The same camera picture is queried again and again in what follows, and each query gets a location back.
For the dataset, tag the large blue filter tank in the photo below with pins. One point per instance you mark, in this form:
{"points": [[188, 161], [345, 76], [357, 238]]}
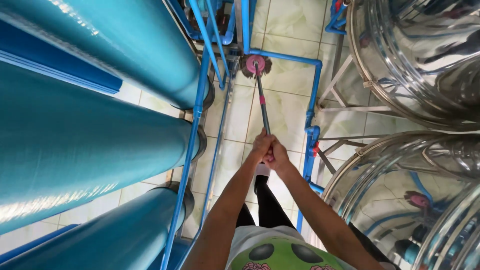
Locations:
{"points": [[86, 150], [101, 41], [105, 236]]}

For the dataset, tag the person's green printed shirt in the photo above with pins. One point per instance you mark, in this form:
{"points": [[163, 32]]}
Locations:
{"points": [[277, 251]]}

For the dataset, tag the person's left fingers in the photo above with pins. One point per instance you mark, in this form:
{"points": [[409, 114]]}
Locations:
{"points": [[267, 139]]}

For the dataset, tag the person's left hand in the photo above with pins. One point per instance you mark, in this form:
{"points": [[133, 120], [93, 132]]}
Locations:
{"points": [[261, 144]]}

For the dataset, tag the grey metal tank stand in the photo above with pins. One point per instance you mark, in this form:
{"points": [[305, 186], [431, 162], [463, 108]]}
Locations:
{"points": [[345, 108]]}

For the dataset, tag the person's black legging leg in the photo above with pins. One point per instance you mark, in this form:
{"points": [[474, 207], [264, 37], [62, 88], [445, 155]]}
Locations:
{"points": [[268, 206]]}

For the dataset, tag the blue pipework along tanks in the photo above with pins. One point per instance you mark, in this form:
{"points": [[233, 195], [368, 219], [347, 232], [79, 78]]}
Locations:
{"points": [[198, 112]]}

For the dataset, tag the person's right hand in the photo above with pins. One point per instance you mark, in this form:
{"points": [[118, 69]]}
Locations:
{"points": [[279, 155]]}

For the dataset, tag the pink and grey spin mop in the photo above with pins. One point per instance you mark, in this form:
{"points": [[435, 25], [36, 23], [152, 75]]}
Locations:
{"points": [[262, 105]]}

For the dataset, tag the blue pipe with red valve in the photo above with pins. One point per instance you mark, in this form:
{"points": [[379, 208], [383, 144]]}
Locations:
{"points": [[311, 112]]}

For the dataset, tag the person's right fingers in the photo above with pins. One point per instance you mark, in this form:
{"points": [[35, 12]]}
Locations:
{"points": [[270, 155]]}

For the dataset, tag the person's white shoe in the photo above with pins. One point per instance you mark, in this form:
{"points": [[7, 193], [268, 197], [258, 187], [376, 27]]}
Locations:
{"points": [[262, 169]]}

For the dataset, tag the stainless steel water tank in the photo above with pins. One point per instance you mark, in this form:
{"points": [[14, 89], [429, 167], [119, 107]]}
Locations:
{"points": [[420, 56], [408, 202]]}

